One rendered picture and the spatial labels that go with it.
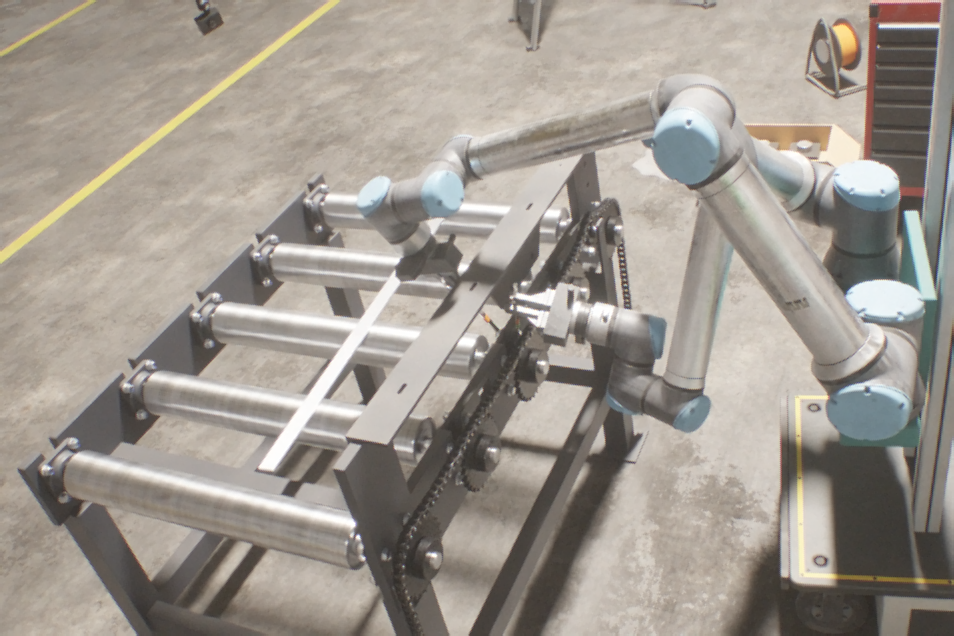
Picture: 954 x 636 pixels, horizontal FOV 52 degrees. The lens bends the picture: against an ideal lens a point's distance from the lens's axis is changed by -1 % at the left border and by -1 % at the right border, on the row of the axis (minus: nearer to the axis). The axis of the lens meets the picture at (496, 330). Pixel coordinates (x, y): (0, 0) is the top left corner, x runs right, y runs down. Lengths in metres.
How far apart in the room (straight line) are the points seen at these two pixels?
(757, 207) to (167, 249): 3.85
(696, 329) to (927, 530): 0.93
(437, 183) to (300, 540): 0.77
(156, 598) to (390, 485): 1.13
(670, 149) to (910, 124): 2.42
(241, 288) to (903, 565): 1.92
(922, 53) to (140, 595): 3.12
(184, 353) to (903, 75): 2.68
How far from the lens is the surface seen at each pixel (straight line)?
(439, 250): 2.16
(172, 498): 2.28
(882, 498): 2.75
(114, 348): 4.61
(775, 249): 1.78
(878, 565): 2.60
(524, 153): 2.00
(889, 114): 4.04
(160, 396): 2.59
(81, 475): 2.46
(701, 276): 2.01
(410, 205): 2.01
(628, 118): 1.89
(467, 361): 2.36
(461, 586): 3.04
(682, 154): 1.70
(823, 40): 5.36
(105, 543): 2.71
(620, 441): 3.28
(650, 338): 2.13
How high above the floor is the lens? 2.34
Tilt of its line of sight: 37 degrees down
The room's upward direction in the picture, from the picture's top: 13 degrees counter-clockwise
